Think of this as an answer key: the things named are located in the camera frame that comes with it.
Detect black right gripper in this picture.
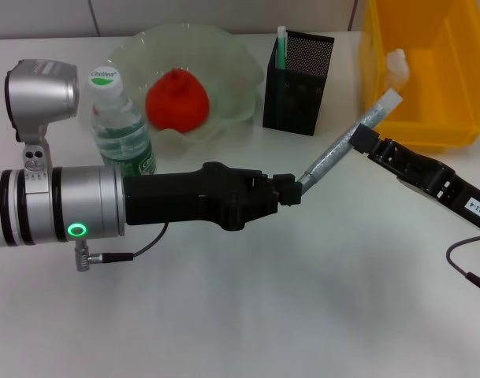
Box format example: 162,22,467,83
352,124,480,233

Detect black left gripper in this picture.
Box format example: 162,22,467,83
122,160,303,232

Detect dark grey marker pen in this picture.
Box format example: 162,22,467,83
296,88,403,195

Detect white paper ball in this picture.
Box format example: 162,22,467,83
385,49,412,86

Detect red-orange knitted orange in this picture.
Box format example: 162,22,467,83
145,67,211,134

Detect clear green-label water bottle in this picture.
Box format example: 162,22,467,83
87,66,158,176

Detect black mesh pen holder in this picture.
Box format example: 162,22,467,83
262,31,336,138

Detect green glass fruit bowl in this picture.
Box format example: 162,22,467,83
107,22,264,158

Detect yellow plastic bin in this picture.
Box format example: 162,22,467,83
359,0,480,153

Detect grey right wrist cable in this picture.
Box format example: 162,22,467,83
445,232,480,296

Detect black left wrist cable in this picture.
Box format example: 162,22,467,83
74,222,170,272

